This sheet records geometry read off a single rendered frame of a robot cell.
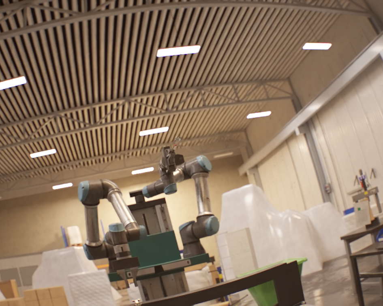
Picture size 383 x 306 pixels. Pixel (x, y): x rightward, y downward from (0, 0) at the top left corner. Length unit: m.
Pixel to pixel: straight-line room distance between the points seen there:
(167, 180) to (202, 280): 3.01
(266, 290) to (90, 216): 2.51
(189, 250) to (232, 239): 3.02
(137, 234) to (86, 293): 7.94
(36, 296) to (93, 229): 7.72
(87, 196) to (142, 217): 0.58
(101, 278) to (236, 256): 5.17
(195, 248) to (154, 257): 0.30
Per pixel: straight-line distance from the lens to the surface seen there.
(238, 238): 5.27
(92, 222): 2.16
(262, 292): 4.10
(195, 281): 4.91
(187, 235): 2.30
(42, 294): 9.76
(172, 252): 2.42
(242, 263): 5.29
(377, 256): 4.47
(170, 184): 2.06
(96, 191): 2.07
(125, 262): 1.72
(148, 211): 2.53
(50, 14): 10.53
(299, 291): 1.89
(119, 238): 1.72
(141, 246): 2.42
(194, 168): 2.37
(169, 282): 2.51
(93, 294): 9.72
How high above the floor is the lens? 1.37
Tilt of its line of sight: 14 degrees up
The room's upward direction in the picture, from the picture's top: 14 degrees counter-clockwise
